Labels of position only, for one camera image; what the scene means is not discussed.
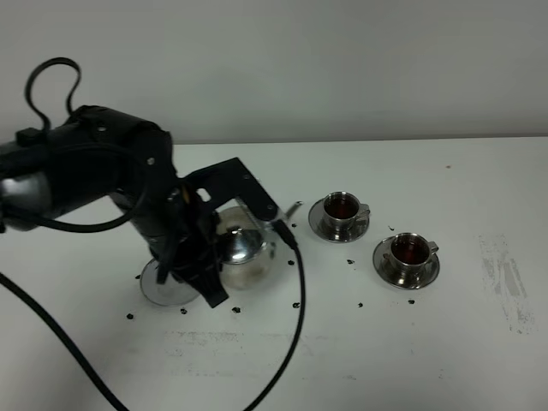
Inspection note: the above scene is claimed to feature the steel teapot saucer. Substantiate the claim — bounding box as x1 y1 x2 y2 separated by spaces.
140 259 200 307

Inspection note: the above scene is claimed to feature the black left camera cable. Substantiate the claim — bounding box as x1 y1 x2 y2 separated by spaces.
0 57 307 411

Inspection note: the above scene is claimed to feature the front steel cup saucer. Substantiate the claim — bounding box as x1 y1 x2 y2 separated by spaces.
372 233 440 289

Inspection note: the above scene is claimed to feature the front stainless steel teacup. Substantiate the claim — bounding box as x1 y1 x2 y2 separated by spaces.
388 233 439 276

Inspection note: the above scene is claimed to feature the rear steel cup saucer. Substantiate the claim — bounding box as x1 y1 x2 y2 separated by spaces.
308 200 370 243

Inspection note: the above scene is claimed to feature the stainless steel teapot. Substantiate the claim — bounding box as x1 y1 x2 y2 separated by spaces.
217 205 282 290

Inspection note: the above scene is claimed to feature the steel cup saucer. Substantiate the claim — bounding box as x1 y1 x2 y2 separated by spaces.
308 200 370 243
372 233 440 289

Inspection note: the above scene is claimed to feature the rear stainless steel teacup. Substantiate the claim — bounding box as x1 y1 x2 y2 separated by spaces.
323 192 370 229

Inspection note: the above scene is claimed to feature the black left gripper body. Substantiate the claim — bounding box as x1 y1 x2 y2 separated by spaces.
136 158 277 285

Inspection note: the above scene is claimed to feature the stainless steel teacup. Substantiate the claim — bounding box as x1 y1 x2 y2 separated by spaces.
323 192 370 229
388 233 439 276

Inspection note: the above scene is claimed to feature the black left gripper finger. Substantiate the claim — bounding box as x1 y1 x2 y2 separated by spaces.
183 262 229 308

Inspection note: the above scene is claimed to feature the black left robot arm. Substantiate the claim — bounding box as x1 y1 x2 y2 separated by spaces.
1 106 278 307

